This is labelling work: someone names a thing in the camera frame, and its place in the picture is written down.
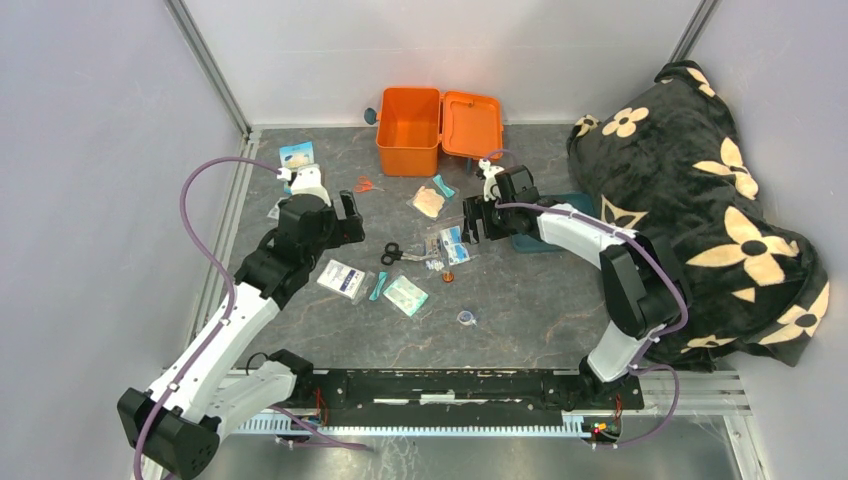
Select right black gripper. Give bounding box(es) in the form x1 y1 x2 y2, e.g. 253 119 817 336
461 192 516 244

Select blue white bandage packet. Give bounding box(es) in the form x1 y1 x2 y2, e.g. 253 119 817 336
438 226 471 266

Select clear bag of small items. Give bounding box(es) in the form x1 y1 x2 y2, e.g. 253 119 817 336
423 230 445 272

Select bagged latex gloves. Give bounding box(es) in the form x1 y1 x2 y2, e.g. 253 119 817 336
407 184 459 220

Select small clear plastic packet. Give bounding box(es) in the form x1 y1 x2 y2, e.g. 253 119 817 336
267 197 284 220

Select small clear tape roll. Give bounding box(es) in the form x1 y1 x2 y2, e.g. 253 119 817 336
456 310 477 326

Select blue plaster packet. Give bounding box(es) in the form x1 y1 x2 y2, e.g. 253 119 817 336
277 141 320 196

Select green white dressing packet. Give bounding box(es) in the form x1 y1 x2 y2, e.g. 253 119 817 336
383 275 429 317

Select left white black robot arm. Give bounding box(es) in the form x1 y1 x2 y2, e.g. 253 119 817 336
117 190 365 479

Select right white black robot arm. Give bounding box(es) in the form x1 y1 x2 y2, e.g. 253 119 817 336
461 160 691 408

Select orange medicine kit box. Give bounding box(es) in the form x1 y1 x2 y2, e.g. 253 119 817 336
375 87 504 177

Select teal sachet near gloves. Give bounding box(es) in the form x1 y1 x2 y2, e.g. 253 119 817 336
432 175 456 199

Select teal plastic tray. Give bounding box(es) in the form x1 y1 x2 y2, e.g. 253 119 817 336
510 192 598 254

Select teal sachet by gauze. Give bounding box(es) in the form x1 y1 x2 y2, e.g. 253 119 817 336
368 271 389 302

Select teal knob behind box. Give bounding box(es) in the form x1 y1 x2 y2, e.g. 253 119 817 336
363 108 378 125

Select black floral blanket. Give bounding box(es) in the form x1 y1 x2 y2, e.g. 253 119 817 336
566 60 830 371

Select orange handled small scissors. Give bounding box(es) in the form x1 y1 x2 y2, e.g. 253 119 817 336
353 175 383 193

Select black handled scissors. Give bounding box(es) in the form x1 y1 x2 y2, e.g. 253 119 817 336
380 242 432 266

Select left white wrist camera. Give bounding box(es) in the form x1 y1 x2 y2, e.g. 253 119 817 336
276 164 332 206

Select black mounting base rail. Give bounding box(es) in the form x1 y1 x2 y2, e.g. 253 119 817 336
282 368 645 427

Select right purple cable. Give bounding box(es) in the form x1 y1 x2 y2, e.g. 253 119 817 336
478 148 692 449

